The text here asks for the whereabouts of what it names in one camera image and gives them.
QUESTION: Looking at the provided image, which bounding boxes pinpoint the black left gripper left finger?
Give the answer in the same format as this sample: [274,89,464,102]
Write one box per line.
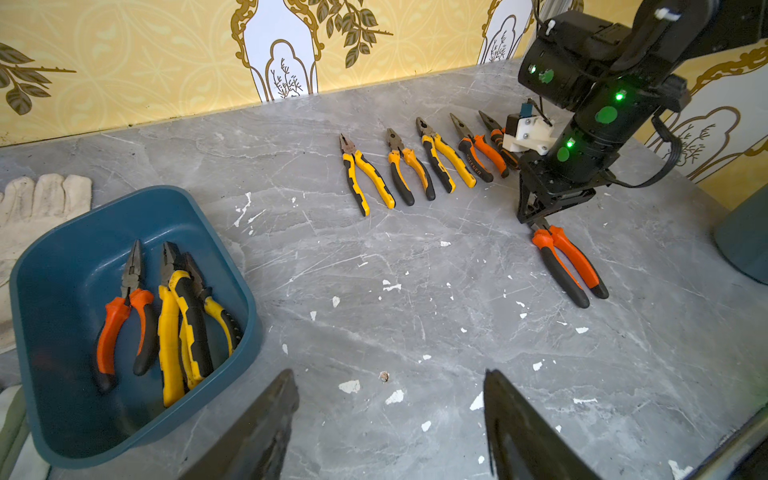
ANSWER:
[181,369,299,480]

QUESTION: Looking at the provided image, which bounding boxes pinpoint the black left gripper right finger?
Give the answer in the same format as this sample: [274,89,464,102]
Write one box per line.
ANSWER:
[483,370,598,479]

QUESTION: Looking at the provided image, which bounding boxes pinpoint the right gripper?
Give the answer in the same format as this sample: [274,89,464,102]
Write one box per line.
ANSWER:
[517,89,666,224]

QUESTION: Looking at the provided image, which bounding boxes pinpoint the orange black reversed pliers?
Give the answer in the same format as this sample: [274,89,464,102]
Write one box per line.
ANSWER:
[529,220,609,309]

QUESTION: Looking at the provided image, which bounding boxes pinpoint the orange black long-nose pliers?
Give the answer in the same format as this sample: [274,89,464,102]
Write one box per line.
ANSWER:
[478,111,519,170]

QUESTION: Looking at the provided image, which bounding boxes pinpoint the yellow box pliers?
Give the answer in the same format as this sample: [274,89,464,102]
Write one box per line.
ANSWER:
[158,242,213,408]

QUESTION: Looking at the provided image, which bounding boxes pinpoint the yellow black large pliers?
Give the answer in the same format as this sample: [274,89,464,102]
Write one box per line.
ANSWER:
[338,133,397,218]

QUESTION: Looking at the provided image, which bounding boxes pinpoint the orange black box pliers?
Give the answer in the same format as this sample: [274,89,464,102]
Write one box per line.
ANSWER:
[93,240,159,395]

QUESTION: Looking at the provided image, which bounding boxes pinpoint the teal plastic storage box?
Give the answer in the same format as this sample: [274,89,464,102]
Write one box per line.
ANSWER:
[10,186,262,469]

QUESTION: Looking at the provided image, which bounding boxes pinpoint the yellow black combination pliers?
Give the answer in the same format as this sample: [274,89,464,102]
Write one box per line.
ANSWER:
[415,117,477,193]

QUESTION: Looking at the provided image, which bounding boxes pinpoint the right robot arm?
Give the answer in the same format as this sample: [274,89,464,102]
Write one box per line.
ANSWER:
[517,1,767,225]

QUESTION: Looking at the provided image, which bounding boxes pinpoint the small yellow long-nose pliers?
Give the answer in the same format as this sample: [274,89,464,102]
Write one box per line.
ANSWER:
[183,252,243,357]

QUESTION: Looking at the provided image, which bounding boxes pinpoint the potted green plant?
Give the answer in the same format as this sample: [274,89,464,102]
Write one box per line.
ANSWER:
[714,185,768,284]

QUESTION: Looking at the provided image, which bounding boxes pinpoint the white green work glove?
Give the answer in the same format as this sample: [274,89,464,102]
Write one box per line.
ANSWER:
[0,385,50,480]

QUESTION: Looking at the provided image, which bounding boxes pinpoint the beige work glove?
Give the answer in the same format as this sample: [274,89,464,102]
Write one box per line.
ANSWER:
[1,173,92,353]

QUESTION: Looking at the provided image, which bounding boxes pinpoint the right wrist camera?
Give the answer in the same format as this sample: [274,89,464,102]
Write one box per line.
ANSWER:
[502,98,557,156]

